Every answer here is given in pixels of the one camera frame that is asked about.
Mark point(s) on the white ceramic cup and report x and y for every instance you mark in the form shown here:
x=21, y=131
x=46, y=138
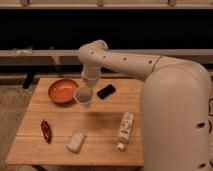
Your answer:
x=83, y=96

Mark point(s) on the black rectangular block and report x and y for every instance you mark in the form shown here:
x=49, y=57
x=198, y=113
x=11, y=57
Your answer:
x=106, y=91

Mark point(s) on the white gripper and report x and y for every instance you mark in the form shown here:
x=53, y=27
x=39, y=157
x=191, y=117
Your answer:
x=88, y=81

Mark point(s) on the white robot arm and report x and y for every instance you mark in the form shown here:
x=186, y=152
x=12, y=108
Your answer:
x=174, y=104

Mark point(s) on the white lotion bottle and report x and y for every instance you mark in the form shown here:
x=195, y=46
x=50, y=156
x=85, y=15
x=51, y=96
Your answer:
x=125, y=130

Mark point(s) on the grey horizontal rail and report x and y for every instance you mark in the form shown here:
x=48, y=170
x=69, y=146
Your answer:
x=69, y=57

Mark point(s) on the dark metal stand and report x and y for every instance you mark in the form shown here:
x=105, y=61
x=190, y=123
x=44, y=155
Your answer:
x=56, y=61

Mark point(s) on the orange ceramic bowl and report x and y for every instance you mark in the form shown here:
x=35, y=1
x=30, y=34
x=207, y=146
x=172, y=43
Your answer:
x=62, y=91

